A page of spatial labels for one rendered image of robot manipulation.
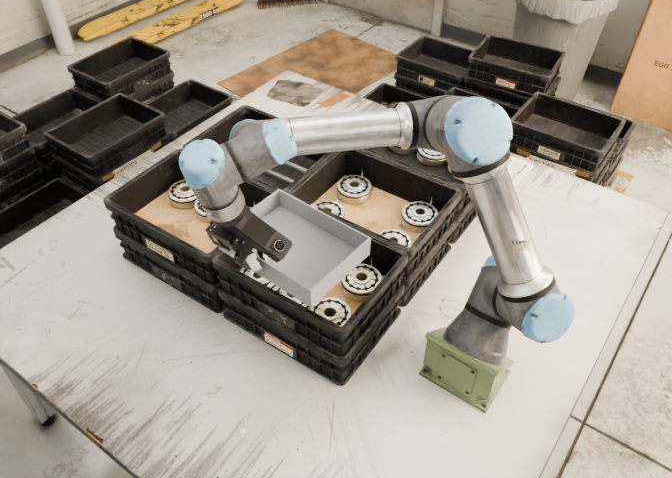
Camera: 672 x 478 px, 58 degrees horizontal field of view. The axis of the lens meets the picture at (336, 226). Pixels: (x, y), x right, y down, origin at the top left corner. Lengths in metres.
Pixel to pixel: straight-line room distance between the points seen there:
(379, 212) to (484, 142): 0.71
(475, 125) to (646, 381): 1.73
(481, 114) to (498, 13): 3.39
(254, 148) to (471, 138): 0.38
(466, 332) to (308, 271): 0.39
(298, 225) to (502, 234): 0.47
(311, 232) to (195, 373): 0.48
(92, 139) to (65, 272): 1.04
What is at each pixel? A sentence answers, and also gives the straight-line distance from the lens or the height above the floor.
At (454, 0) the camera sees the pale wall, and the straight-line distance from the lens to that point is 4.62.
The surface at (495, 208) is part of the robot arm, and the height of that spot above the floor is 1.24.
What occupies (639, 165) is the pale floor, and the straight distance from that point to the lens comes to 3.72.
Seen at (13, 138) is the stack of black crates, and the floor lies 0.56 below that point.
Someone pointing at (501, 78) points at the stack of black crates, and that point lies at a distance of 3.12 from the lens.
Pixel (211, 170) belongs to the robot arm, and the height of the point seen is 1.40.
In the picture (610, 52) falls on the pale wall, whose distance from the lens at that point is 4.34.
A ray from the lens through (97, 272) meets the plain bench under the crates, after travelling 1.92.
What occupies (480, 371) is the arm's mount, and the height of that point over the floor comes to 0.83.
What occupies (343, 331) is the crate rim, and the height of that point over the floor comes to 0.93.
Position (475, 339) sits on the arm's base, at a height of 0.89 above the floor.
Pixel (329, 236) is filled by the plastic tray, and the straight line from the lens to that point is 1.40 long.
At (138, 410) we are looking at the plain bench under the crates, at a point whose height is 0.70.
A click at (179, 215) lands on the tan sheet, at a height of 0.83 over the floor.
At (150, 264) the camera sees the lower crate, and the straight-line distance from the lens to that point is 1.83.
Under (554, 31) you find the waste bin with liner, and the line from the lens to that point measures 3.74.
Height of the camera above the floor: 2.01
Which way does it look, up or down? 43 degrees down
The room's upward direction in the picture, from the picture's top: straight up
